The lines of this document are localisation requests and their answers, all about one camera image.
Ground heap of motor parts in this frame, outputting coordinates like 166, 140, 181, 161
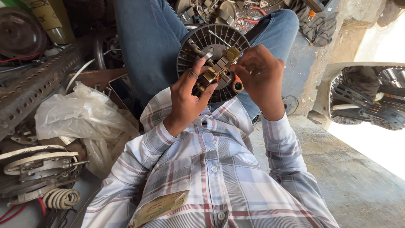
174, 0, 295, 32

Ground dark round metal disc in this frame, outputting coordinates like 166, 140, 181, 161
0, 7, 48, 60

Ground cardboard tube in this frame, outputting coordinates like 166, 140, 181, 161
25, 0, 76, 45

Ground copper wound motor stator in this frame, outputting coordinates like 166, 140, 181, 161
194, 46, 243, 93

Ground dark metal wheel rim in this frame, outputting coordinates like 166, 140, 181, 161
93, 32, 124, 70

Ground red wire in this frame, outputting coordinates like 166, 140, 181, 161
0, 198, 47, 225

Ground perforated metal angle bar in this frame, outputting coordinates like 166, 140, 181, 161
0, 41, 87, 140

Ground person's right hand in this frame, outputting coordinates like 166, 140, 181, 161
230, 44, 286, 121

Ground yellowish paper slip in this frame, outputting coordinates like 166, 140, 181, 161
133, 190, 189, 228

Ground white cooler fan housing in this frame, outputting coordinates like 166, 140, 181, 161
308, 62, 405, 131

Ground grey ribbed round motor housing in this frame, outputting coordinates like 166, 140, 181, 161
177, 23, 252, 104

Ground grey checked cloth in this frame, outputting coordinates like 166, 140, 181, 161
289, 0, 337, 47

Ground dismantled fan motor assembly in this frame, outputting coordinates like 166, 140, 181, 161
0, 145, 90, 205

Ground thin metal rod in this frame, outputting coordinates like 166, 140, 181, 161
208, 30, 232, 48

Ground plaid button shirt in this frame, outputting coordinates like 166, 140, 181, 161
82, 87, 340, 228

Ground coiled white cable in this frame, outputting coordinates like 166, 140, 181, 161
42, 188, 81, 210

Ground blue jeans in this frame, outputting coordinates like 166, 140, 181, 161
113, 0, 300, 121

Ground orange handled tool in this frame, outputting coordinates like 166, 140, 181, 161
232, 72, 244, 94

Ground black phone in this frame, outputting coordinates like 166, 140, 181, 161
108, 74, 144, 120

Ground crumpled clear plastic bag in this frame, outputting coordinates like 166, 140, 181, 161
34, 81, 140, 180

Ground person's left hand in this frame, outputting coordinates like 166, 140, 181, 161
163, 57, 219, 137

